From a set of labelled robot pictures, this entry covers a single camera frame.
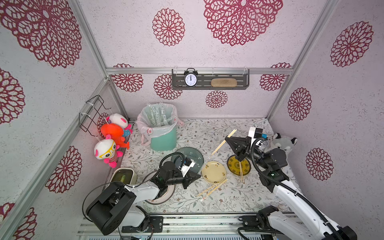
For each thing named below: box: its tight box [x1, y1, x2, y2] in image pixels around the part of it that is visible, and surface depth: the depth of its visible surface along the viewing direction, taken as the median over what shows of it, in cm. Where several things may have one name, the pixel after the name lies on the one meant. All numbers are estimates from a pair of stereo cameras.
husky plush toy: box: [268, 132, 298, 151], surface depth 84 cm
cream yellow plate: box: [201, 160, 227, 184], surface depth 94 cm
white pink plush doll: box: [106, 113, 133, 130], surface depth 96 cm
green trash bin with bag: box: [136, 103, 184, 152], surface depth 92 cm
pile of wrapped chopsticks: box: [196, 178, 228, 202], surface depth 87 cm
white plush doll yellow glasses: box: [94, 134, 124, 168], surface depth 83 cm
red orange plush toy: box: [101, 123, 130, 150], surface depth 92 cm
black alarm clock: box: [184, 67, 198, 88], surface depth 92 cm
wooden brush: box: [210, 78, 237, 88], surface depth 93 cm
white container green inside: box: [110, 167, 137, 185], surface depth 87 cm
